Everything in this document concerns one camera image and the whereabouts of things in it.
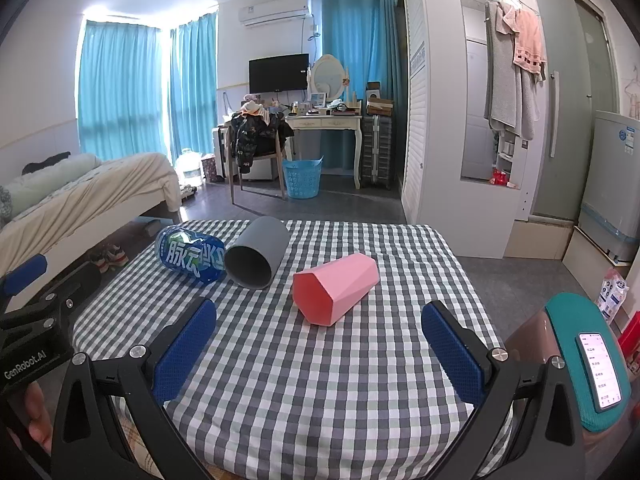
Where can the grey checked tablecloth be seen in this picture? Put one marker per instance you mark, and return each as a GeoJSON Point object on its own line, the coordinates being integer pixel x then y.
{"type": "Point", "coordinates": [300, 395]}

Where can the pink faceted cup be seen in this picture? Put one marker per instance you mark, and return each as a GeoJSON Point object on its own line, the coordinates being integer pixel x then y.
{"type": "Point", "coordinates": [345, 280]}

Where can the white louvred wardrobe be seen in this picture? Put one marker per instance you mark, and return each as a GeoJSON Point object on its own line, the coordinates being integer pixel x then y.
{"type": "Point", "coordinates": [430, 110]}

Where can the bed with beige blanket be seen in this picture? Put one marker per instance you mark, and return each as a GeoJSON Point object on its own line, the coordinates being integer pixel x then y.
{"type": "Point", "coordinates": [100, 195]}

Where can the clear water jug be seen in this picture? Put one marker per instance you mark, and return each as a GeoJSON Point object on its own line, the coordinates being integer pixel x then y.
{"type": "Point", "coordinates": [191, 170]}

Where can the white dressing table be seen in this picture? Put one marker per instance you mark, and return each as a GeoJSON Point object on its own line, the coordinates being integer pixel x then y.
{"type": "Point", "coordinates": [325, 122]}

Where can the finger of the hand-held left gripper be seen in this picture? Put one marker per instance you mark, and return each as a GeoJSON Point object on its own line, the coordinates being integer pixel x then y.
{"type": "Point", "coordinates": [22, 272]}
{"type": "Point", "coordinates": [75, 285]}

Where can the brown cardboard box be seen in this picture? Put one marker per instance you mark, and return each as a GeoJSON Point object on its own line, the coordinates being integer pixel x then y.
{"type": "Point", "coordinates": [380, 105]}

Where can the frosted glass door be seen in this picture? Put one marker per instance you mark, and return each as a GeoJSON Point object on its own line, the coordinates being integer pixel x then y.
{"type": "Point", "coordinates": [565, 110]}

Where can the white air conditioner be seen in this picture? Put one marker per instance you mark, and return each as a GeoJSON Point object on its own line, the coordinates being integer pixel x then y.
{"type": "Point", "coordinates": [275, 10]}

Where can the pale green pillow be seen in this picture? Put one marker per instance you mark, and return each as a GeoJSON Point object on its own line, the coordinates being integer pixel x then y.
{"type": "Point", "coordinates": [45, 180]}

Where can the white printed packet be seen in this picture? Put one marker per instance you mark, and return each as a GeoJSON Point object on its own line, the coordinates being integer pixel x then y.
{"type": "Point", "coordinates": [612, 295]}

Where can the teal padded phone holder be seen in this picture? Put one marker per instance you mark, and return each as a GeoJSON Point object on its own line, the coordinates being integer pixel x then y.
{"type": "Point", "coordinates": [565, 330]}

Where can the oval white vanity mirror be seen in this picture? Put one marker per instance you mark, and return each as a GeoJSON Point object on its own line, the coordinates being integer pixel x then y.
{"type": "Point", "coordinates": [327, 77]}

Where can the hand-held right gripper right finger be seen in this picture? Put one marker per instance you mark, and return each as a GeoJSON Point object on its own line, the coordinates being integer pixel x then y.
{"type": "Point", "coordinates": [452, 355]}

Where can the smartphone with lit screen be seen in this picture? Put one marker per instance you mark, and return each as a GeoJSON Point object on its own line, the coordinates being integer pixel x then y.
{"type": "Point", "coordinates": [600, 370]}

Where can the pair of shoes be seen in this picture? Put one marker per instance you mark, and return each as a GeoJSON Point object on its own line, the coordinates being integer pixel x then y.
{"type": "Point", "coordinates": [107, 257]}

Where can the grey cup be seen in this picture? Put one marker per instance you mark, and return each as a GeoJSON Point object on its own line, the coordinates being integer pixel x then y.
{"type": "Point", "coordinates": [265, 240]}

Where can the blue plastic bottle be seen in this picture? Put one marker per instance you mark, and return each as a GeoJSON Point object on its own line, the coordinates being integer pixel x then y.
{"type": "Point", "coordinates": [185, 257]}

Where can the pink hanging towel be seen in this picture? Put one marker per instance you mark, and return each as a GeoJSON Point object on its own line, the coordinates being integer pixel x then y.
{"type": "Point", "coordinates": [530, 45]}

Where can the blue curtain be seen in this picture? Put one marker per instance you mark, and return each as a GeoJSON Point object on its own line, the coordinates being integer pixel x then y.
{"type": "Point", "coordinates": [360, 35]}
{"type": "Point", "coordinates": [195, 85]}
{"type": "Point", "coordinates": [120, 85]}

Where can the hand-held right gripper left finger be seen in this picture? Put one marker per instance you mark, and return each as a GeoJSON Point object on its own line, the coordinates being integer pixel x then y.
{"type": "Point", "coordinates": [182, 352]}

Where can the black television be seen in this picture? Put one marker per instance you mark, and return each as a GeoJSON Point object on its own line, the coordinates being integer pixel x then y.
{"type": "Point", "coordinates": [277, 72]}

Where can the person's left hand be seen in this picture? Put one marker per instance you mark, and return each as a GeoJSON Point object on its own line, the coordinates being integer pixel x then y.
{"type": "Point", "coordinates": [39, 412]}

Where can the blue plastic laundry basket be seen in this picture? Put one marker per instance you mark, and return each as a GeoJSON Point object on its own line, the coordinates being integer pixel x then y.
{"type": "Point", "coordinates": [302, 177]}

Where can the pile of light clothes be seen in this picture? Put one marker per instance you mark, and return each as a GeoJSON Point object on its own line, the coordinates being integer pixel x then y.
{"type": "Point", "coordinates": [255, 107]}

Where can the dark jacket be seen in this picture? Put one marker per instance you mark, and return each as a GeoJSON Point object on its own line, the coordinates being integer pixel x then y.
{"type": "Point", "coordinates": [250, 140]}

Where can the wooden chair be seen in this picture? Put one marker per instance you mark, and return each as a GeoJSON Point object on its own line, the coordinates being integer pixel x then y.
{"type": "Point", "coordinates": [280, 160]}

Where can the red box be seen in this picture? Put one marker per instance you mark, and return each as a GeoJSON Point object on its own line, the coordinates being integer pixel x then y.
{"type": "Point", "coordinates": [631, 345]}

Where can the patterned gift bag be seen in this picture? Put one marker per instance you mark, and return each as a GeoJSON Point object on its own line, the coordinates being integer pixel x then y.
{"type": "Point", "coordinates": [211, 169]}

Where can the grey hanging towel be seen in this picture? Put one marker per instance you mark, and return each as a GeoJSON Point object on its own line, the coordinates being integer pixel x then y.
{"type": "Point", "coordinates": [502, 80]}

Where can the dark cloth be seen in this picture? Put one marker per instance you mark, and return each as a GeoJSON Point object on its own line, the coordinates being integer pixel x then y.
{"type": "Point", "coordinates": [47, 161]}

